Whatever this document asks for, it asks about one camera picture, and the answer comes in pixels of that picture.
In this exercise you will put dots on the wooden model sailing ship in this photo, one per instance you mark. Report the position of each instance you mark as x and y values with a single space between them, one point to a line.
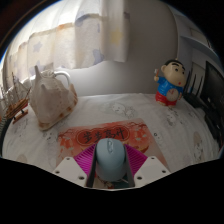
18 106

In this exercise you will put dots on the black router with antennas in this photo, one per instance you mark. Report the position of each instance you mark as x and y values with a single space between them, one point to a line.
195 98

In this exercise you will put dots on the white star-print curtain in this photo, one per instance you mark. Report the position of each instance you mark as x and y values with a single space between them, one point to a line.
66 40

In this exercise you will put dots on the red printed mouse pad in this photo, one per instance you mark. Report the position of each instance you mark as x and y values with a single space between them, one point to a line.
73 140

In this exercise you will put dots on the white radiator pipe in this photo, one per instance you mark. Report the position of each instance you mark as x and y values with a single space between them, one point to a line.
65 76

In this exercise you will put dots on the white printed tablecloth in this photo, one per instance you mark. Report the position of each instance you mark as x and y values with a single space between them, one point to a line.
133 106

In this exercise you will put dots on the cartoon boy figurine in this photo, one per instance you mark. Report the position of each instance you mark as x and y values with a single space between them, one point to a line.
170 86

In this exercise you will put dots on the white wall shelf unit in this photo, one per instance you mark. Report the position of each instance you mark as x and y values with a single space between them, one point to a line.
196 40

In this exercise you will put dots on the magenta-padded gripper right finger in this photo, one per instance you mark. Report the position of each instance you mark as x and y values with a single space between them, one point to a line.
136 160

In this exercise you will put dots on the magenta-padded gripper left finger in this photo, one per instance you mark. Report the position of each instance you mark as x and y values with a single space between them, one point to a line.
83 160

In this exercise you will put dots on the light blue computer mouse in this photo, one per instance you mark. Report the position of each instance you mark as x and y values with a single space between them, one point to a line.
110 160

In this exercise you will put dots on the black monitor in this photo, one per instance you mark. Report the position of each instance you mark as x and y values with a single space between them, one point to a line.
215 90

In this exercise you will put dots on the large white conch shell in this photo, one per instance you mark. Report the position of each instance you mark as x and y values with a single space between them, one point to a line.
51 100

